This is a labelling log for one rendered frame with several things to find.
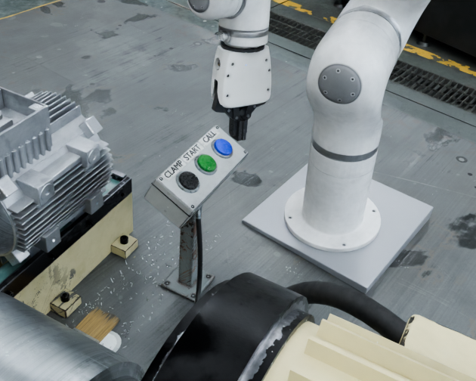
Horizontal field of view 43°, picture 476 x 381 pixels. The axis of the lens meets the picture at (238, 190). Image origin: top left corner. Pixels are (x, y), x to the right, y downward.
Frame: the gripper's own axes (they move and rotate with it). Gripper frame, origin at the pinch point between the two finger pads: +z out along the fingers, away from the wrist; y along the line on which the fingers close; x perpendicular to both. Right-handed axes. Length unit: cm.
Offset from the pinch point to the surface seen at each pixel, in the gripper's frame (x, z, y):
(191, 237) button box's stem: -13.6, 11.0, -16.4
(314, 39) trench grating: 211, 54, 187
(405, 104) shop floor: 127, 67, 185
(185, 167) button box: -16.7, -3.6, -19.2
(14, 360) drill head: -46, -6, -50
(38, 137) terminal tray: -6.9, -7.6, -37.1
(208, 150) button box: -14.1, -4.1, -13.9
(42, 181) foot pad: -11.9, -3.5, -38.3
